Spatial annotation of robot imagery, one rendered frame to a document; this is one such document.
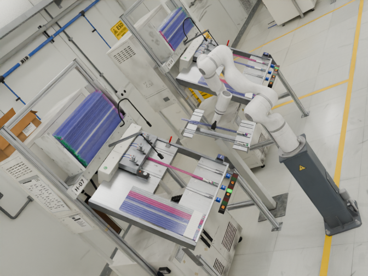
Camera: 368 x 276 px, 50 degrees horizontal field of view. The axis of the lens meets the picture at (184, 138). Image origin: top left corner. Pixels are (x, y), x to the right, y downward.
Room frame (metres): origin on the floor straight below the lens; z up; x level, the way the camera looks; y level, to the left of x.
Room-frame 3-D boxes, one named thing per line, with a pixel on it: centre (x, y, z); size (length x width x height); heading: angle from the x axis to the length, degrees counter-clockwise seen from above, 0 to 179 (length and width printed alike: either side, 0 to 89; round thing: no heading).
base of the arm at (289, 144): (2.16, -0.49, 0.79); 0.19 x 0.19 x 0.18
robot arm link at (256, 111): (2.15, -0.45, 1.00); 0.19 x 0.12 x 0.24; 104
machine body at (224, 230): (2.67, 0.58, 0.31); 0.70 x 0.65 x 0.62; 136
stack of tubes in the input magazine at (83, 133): (2.63, 0.45, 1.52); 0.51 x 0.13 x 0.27; 136
